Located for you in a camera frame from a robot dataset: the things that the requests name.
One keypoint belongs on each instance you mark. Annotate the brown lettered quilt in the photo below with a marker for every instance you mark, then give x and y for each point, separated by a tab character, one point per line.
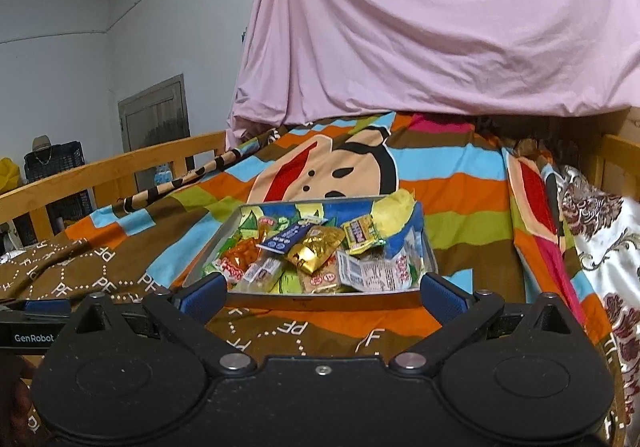
75	267

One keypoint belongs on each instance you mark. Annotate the rice cracker packet red print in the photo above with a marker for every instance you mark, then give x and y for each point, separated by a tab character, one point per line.
320	279

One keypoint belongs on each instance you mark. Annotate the tan black striped cloth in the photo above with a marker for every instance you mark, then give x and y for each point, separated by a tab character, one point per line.
170	184

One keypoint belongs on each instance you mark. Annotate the long blue snack packet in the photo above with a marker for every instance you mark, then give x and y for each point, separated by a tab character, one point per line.
282	237

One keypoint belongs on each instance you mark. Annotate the yellow bag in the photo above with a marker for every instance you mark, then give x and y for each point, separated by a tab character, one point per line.
7	174

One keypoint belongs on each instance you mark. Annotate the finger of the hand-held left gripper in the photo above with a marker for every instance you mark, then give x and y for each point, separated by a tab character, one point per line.
47	308

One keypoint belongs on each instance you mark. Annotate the straw hat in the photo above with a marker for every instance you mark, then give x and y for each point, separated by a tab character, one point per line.
41	149

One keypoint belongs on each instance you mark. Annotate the colourful striped cartoon blanket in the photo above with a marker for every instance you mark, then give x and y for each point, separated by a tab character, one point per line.
465	207

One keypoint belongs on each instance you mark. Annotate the pink bed sheet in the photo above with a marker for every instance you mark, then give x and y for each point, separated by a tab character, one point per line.
425	27

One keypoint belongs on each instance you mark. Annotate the white floral satin cloth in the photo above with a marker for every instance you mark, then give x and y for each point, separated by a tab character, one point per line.
605	237

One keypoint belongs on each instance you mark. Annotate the metal tin box dinosaur drawing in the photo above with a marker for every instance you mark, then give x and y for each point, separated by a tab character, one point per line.
300	299

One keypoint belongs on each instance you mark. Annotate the orange snack packet red print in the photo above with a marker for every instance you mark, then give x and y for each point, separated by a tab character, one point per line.
235	262

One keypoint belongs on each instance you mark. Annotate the gold foil snack packet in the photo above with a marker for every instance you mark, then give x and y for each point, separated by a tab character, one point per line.
315	247

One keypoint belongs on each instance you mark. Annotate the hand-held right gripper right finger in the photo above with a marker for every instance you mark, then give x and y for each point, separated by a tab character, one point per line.
445	298

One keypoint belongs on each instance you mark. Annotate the clear yellow-edged candy packet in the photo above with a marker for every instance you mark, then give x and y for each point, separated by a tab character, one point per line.
362	234

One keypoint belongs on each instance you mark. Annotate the wooden bed frame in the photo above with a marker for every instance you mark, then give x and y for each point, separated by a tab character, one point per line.
125	162

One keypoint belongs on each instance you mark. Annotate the grey wooden door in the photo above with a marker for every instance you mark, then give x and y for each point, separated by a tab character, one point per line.
157	117

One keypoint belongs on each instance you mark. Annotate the black plastic crate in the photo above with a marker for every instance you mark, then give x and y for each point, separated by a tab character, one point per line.
62	162

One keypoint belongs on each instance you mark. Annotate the clear packet pale snack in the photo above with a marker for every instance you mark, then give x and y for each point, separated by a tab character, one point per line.
260	273

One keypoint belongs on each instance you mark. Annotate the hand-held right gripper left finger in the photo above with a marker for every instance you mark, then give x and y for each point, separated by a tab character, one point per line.
202	293

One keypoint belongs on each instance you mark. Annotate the white snack packet green print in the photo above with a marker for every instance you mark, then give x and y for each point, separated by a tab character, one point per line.
385	272

